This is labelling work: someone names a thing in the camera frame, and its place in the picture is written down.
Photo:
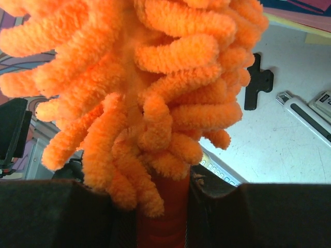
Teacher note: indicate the yellow sticky note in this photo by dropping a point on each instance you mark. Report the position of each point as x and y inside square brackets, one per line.
[317, 39]

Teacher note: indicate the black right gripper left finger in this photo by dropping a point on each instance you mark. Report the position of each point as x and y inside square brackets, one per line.
[61, 213]

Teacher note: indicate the black silver stapler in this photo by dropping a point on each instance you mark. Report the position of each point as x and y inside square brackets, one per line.
[321, 104]

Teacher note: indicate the orange microfiber duster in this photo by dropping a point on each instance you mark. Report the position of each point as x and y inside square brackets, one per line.
[135, 85]

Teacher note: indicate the yellow grey calculator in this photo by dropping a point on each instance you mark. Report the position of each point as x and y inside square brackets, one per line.
[221, 169]

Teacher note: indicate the stack of coloured paper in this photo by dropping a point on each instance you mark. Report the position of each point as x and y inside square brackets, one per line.
[312, 16]

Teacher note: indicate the black binder clip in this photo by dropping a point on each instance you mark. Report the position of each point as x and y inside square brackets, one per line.
[260, 80]

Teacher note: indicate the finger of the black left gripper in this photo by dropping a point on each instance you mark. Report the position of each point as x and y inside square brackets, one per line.
[15, 122]

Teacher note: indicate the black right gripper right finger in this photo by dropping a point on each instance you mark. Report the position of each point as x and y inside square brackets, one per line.
[256, 214]

